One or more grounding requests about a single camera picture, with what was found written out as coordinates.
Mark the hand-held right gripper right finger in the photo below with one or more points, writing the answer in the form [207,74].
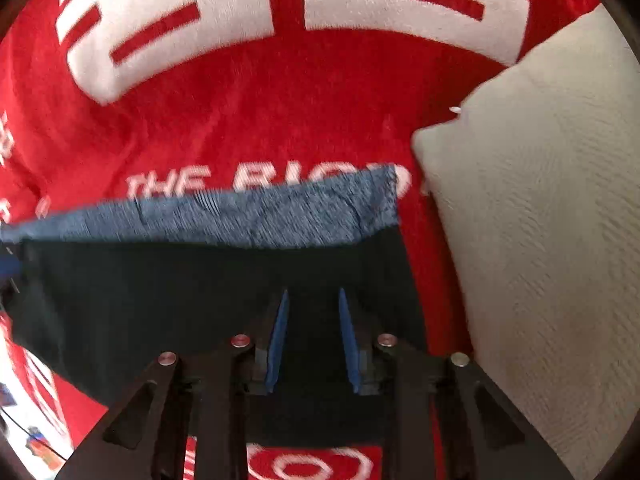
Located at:
[350,345]

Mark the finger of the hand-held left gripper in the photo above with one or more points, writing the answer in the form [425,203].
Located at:
[9,265]

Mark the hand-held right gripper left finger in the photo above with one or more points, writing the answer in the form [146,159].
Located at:
[277,345]

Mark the black pants with grey-blue waistband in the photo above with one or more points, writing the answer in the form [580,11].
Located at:
[150,300]

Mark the red printed blanket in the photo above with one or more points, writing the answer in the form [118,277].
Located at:
[250,110]

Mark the off-white pillow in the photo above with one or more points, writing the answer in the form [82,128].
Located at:
[540,210]

